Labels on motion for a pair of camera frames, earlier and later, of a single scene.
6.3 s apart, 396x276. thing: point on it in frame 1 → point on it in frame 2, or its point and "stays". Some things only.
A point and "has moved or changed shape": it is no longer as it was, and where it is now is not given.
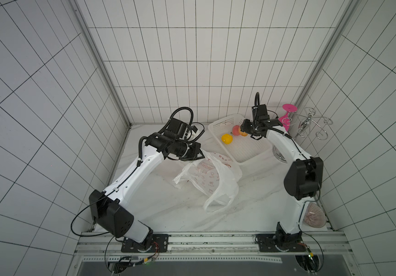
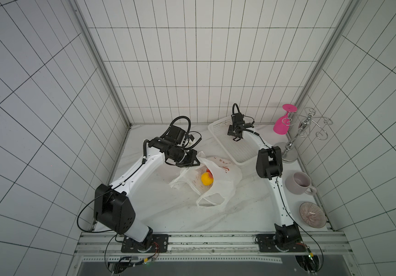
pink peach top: (235, 130) has moved or changed shape
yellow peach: (227, 138) → (206, 179)
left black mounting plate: (160, 244) stays
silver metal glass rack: (306, 122) stays
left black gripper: (195, 149) → (192, 158)
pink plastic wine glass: (285, 119) stays
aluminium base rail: (237, 247) stays
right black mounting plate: (267, 243) stays
